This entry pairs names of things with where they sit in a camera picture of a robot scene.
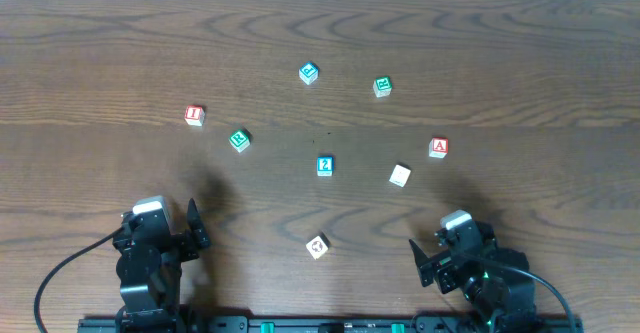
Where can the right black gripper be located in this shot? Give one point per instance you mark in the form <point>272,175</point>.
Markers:
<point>437,261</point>

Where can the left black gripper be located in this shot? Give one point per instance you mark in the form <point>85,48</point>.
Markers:
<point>185,242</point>

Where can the red letter I block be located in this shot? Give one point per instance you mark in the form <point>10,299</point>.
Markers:
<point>194,115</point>

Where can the red letter A block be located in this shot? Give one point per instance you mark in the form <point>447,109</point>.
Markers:
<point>438,147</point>

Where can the blue number 2 block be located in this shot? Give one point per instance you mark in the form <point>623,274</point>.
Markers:
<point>325,166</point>

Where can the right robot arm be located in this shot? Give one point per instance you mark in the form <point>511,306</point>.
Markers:
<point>492,279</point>

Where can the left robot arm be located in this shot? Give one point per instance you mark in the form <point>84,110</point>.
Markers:
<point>150,268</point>

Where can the green letter R block left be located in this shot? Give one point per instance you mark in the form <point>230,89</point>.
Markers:
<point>239,140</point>

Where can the green letter r block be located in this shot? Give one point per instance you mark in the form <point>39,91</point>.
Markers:
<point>239,140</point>
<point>382,86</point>

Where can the plain white wooden block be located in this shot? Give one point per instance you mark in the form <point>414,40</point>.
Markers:
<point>400,175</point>

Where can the white block red symbol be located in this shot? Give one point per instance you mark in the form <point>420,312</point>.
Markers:
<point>317,247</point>

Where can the green letter R block right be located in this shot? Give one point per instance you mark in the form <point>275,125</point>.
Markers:
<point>382,86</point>

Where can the blue letter block top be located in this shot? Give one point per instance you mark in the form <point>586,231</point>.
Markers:
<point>308,73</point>

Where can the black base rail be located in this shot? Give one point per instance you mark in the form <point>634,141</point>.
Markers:
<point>418,324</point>

